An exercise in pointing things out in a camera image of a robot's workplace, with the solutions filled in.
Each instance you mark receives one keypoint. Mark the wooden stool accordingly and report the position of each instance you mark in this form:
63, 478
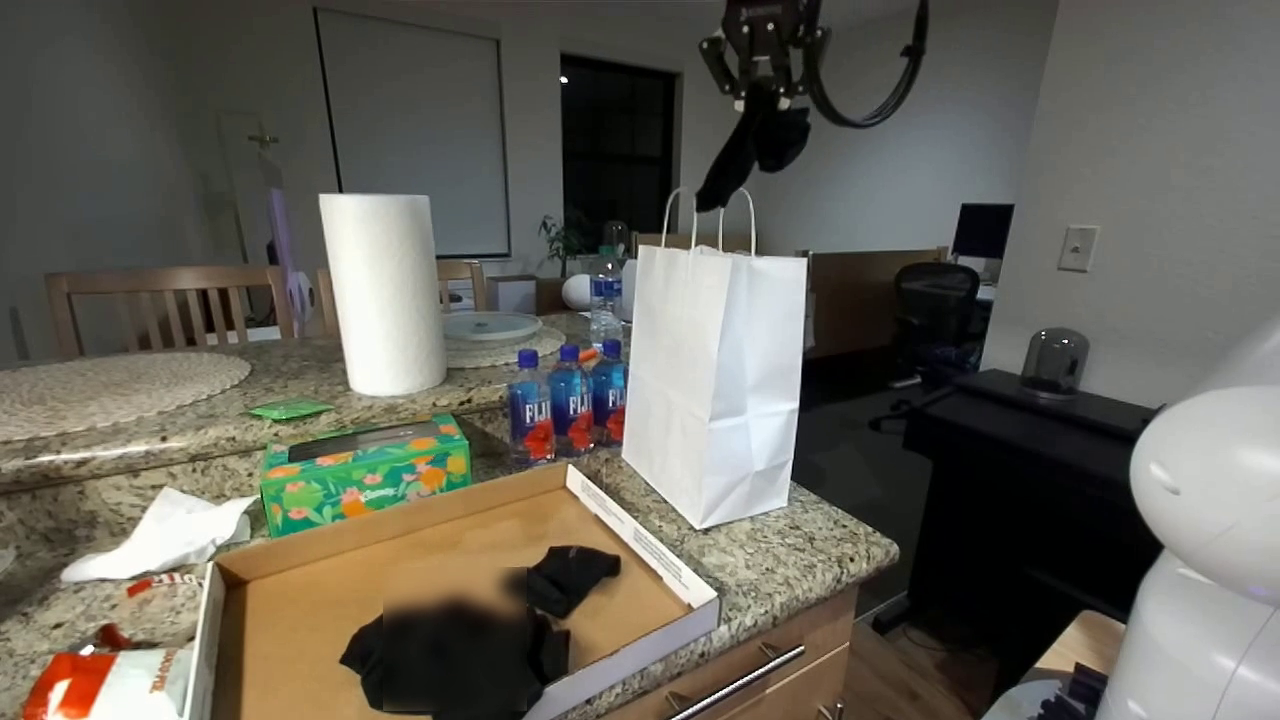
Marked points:
1072, 634

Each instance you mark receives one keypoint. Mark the wooden counter cabinet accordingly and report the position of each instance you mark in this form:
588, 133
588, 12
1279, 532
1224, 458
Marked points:
747, 665

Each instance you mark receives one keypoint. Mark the green patterned tissue box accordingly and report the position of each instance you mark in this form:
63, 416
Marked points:
360, 481

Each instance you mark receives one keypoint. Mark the clear water bottle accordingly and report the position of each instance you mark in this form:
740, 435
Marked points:
611, 286

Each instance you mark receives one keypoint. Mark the orange and white packet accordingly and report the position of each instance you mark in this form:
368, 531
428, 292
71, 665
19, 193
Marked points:
105, 681

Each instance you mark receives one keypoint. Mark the dark window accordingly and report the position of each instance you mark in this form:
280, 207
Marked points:
615, 145

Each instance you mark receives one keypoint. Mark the white paper carrier bag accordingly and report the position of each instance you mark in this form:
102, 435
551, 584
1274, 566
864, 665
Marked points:
714, 386

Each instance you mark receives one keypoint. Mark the white bowl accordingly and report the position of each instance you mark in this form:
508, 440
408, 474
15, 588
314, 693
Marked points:
490, 325

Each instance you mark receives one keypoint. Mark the small white round object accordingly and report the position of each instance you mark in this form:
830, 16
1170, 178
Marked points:
578, 290

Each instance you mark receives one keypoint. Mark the blue labelled water bottle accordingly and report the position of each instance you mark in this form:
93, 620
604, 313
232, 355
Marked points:
531, 415
572, 401
611, 395

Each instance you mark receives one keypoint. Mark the white wall light switch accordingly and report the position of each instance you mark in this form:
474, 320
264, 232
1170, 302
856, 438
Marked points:
1078, 246

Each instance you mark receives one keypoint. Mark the black sock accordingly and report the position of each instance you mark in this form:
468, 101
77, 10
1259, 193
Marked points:
563, 583
454, 659
762, 145

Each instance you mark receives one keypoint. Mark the dark computer monitor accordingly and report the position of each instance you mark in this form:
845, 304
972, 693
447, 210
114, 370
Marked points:
980, 225

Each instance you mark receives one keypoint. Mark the white paper towel roll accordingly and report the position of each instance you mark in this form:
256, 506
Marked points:
386, 292

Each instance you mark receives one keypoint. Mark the wooden sideboard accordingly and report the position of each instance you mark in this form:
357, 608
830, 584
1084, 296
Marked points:
864, 302

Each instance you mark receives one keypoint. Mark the cardboard tray with white rim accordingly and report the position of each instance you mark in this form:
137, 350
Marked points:
322, 584

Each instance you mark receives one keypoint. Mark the black desk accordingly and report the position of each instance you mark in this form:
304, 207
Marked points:
1025, 493

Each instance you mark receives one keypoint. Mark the black items on stool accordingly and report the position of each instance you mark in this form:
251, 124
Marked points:
1072, 691

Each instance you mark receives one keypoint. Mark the black office chair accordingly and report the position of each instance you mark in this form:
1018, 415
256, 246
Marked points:
934, 304

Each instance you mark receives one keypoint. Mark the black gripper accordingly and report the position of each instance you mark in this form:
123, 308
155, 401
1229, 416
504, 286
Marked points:
762, 25

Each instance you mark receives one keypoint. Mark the grey rounded appliance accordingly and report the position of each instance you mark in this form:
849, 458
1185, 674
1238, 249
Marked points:
1059, 358

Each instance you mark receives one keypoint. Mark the white projection screen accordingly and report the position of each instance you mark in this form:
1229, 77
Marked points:
413, 133

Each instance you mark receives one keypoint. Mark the green house plant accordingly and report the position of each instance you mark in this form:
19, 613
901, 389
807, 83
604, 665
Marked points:
563, 240

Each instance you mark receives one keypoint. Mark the wooden slatted chair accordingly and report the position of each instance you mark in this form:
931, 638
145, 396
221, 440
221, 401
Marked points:
161, 272

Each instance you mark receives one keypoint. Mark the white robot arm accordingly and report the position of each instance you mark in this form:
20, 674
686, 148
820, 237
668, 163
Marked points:
1203, 562

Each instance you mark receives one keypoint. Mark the small green flat pack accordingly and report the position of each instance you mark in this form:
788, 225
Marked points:
286, 410

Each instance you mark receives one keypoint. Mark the crumpled white napkin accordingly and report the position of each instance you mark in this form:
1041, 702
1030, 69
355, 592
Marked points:
166, 532

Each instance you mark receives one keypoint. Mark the small red wrapper scrap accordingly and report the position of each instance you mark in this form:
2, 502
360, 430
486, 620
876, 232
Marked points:
143, 583

